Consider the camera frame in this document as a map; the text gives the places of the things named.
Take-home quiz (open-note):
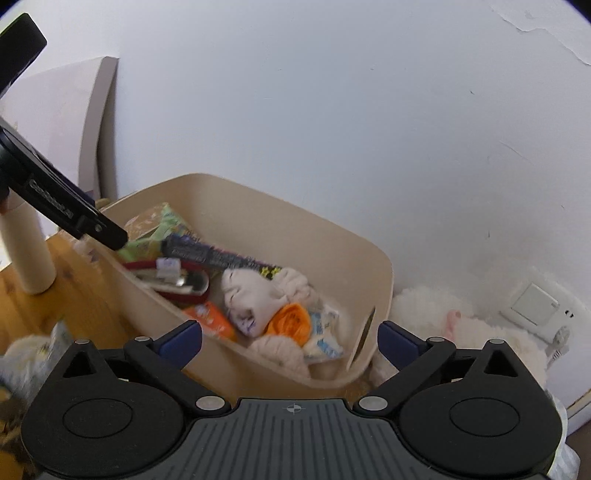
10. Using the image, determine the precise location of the red case with scissors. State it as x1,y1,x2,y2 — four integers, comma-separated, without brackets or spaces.
123,257,211,304

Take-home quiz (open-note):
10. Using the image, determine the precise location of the blue white small packet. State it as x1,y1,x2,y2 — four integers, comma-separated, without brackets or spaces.
301,305,345,365

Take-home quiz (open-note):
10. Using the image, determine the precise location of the dark purple snack bar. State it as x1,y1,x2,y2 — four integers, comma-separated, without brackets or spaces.
160,234,283,280

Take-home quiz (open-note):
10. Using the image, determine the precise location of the white wall socket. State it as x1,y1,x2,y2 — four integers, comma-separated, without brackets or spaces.
499,269,590,344

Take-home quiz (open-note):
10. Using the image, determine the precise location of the white fluffy plush toy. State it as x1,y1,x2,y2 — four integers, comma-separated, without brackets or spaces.
389,286,547,386

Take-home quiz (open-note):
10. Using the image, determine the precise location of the pale blue patterned cloth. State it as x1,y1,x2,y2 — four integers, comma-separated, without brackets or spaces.
1,321,73,407

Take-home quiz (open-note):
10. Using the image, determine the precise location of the orange snack packet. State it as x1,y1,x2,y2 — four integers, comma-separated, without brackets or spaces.
182,301,236,341

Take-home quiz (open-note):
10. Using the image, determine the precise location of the light green snack bag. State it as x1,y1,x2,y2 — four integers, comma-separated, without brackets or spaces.
117,202,193,263

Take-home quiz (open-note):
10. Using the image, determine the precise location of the lavender board leaning on wall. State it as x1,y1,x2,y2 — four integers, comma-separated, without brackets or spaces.
0,56,120,241

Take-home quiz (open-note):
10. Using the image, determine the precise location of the white cylindrical bottle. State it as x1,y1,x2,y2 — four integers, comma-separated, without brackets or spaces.
1,192,57,295

